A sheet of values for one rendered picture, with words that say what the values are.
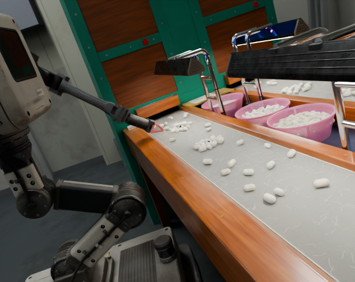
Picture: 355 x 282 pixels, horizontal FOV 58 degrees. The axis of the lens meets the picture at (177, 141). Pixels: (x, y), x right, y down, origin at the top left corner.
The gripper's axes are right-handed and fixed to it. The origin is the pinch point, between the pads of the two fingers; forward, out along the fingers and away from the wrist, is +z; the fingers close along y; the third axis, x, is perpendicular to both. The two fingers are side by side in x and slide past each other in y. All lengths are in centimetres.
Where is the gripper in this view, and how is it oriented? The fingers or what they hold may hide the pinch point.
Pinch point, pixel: (162, 130)
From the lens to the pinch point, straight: 172.3
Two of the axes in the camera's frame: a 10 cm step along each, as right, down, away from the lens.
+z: 8.8, 3.0, 3.7
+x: -3.6, 9.3, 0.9
